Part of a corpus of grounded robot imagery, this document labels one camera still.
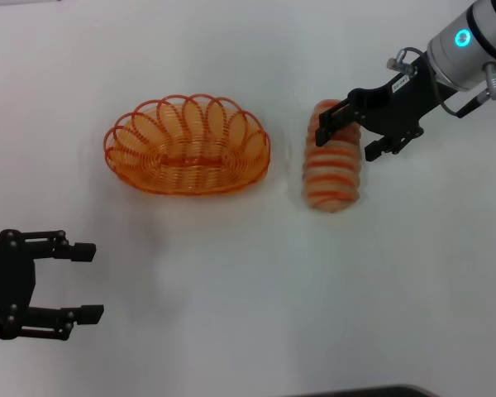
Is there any black robot torso edge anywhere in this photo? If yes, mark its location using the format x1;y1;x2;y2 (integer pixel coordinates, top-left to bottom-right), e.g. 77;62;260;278
289;384;439;397

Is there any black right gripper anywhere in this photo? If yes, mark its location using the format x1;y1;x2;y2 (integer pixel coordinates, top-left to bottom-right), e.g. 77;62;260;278
313;53;460;162

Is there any grey connector with black cable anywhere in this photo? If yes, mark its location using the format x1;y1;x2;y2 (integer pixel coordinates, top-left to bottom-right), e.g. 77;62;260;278
441;61;496;118

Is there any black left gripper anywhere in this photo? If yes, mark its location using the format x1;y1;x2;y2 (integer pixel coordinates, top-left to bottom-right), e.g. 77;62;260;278
0;229;105;341

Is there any grey metal cable connector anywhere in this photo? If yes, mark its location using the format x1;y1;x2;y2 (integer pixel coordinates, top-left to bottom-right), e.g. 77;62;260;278
387;46;429;74

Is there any orange striped bread loaf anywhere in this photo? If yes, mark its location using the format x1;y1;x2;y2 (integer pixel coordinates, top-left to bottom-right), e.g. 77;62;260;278
301;98;363;214

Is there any orange wire basket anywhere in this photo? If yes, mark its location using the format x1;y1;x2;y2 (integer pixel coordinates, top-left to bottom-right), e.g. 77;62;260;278
103;93;272;198

